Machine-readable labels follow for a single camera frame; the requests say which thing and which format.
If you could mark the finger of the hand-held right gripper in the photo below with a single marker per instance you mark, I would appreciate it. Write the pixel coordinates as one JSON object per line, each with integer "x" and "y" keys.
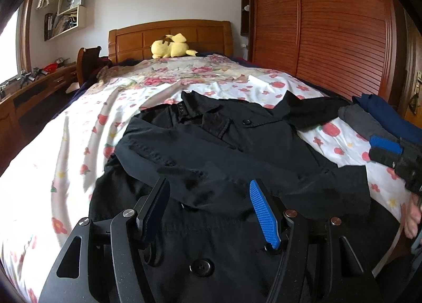
{"x": 380, "y": 158}
{"x": 385, "y": 145}

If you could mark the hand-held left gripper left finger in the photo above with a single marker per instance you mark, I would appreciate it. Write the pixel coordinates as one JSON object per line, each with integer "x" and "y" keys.
{"x": 157, "y": 206}

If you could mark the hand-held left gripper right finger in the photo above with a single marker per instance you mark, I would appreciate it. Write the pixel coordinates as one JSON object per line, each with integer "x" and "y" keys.
{"x": 265, "y": 214}

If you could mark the black coat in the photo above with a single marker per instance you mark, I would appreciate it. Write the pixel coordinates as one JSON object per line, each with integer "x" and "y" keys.
{"x": 230, "y": 158}

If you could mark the person's right hand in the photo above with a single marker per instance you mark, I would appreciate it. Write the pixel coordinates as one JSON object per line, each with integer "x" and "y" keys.
{"x": 412, "y": 219}

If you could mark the navy blue cloth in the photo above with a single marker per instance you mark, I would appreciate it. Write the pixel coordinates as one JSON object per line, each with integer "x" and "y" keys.
{"x": 392, "y": 115}

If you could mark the grey cloth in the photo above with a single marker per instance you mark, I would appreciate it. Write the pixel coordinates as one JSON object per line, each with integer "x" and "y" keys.
{"x": 362, "y": 120}

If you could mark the wooden door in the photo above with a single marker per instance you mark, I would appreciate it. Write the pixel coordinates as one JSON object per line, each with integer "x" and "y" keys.
{"x": 413, "y": 52}

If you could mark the bed with floral sheet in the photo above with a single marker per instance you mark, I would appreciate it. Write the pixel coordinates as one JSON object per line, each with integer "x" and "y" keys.
{"x": 82, "y": 131}

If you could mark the wooden slatted wardrobe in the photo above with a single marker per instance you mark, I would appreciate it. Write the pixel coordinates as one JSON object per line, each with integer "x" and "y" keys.
{"x": 329, "y": 26}

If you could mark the yellow plush toy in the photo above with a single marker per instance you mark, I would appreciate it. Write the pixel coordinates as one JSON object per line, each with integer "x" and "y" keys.
{"x": 171, "y": 47}

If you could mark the wooden chair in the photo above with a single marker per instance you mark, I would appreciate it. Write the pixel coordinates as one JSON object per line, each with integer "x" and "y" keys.
{"x": 87, "y": 62}

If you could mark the wooden bed headboard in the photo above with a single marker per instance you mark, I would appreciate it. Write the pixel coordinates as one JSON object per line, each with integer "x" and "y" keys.
{"x": 132, "y": 38}

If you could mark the wooden desk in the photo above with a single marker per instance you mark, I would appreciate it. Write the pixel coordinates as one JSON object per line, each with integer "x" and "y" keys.
{"x": 19, "y": 102}

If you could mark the red item on desk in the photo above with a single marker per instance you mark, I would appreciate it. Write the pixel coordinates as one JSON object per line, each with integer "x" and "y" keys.
{"x": 51, "y": 67}

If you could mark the white wall shelf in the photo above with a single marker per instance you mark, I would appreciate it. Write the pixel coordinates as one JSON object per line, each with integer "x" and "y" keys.
{"x": 71, "y": 1}

